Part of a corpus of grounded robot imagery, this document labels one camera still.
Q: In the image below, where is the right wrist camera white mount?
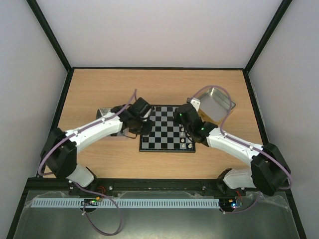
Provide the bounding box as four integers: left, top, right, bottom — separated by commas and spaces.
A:
190, 98, 200, 111

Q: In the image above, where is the light blue slotted cable duct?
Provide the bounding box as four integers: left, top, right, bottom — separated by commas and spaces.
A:
31, 198, 220, 209

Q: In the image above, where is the gold silver empty tin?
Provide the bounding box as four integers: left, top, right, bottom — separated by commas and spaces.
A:
196, 88, 230, 125

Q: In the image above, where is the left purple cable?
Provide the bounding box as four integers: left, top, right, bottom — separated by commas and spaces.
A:
37, 89, 138, 235

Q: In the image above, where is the black aluminium frame rail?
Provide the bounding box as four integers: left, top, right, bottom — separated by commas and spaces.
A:
24, 177, 290, 197

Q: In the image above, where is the pink tin with black pieces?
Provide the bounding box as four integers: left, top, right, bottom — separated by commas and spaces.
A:
95, 108, 129, 141

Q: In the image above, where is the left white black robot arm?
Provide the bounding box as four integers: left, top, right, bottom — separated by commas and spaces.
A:
39, 98, 153, 188

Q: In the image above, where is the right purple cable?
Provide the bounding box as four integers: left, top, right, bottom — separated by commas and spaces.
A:
191, 86, 294, 215

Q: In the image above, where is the black silver chess board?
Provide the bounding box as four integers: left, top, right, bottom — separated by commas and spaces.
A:
139, 105, 196, 153

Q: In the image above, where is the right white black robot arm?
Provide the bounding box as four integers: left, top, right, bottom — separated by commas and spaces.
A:
173, 103, 292, 196

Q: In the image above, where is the purple cable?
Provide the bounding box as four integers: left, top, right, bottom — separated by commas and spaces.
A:
191, 86, 294, 215
37, 89, 138, 235

